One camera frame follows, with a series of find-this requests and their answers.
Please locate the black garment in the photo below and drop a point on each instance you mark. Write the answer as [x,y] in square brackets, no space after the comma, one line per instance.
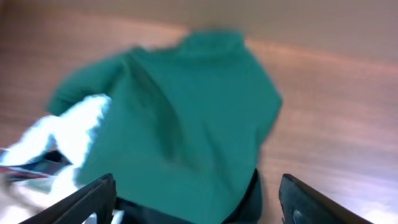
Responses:
[248,211]

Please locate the white crumpled cloth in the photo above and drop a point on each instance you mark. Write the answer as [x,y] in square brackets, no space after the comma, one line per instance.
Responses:
[71,132]

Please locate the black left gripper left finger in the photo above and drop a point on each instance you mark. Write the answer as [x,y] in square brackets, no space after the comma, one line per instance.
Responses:
[98,198]

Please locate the plaid red blue shirt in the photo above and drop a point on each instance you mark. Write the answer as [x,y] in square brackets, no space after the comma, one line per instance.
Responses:
[44,166]

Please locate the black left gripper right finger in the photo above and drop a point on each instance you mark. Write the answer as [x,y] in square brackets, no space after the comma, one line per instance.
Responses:
[302,204]

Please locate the dark green cloth garment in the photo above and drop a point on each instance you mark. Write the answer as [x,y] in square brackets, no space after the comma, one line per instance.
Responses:
[184,125]

